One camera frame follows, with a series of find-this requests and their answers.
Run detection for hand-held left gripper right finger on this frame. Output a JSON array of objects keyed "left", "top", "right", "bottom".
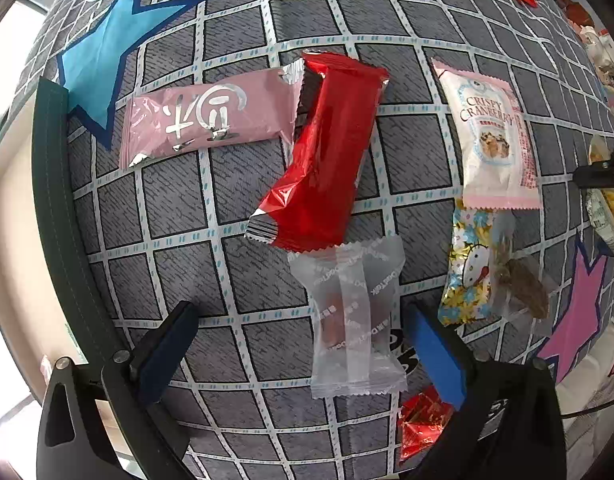
[{"left": 404, "top": 302, "right": 568, "bottom": 480}]

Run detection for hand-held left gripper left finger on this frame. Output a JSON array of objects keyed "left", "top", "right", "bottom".
[{"left": 37, "top": 301, "right": 200, "bottom": 480}]

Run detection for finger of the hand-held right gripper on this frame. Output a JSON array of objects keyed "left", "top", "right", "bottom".
[{"left": 572, "top": 125, "right": 614, "bottom": 188}]

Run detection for yellow snack packet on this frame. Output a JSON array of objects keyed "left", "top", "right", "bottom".
[{"left": 584, "top": 135, "right": 614, "bottom": 261}]

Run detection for floral cat candy packet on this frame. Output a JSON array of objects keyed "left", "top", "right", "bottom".
[{"left": 438, "top": 205, "right": 512, "bottom": 328}]

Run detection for brown clear snack packet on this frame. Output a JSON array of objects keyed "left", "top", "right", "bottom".
[{"left": 492, "top": 210, "right": 552, "bottom": 321}]

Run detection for green-sided white box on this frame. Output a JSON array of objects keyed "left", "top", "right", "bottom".
[{"left": 0, "top": 77, "right": 120, "bottom": 366}]

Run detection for red snack packet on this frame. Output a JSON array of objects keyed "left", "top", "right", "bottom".
[{"left": 244, "top": 51, "right": 390, "bottom": 253}]

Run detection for small red candy packet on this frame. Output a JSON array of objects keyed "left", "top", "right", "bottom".
[{"left": 398, "top": 385, "right": 458, "bottom": 463}]

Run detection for white pink cookie packet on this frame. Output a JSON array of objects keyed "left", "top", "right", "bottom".
[{"left": 431, "top": 57, "right": 542, "bottom": 211}]

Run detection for pile of assorted snack packets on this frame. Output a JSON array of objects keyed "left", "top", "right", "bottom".
[{"left": 534, "top": 0, "right": 614, "bottom": 106}]

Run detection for grey checked star blanket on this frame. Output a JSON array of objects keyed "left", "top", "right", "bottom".
[{"left": 17, "top": 0, "right": 614, "bottom": 480}]

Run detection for pink snack packet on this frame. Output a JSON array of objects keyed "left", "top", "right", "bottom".
[{"left": 119, "top": 67, "right": 305, "bottom": 170}]

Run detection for black cable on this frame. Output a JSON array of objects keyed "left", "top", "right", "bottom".
[{"left": 559, "top": 400, "right": 614, "bottom": 418}]

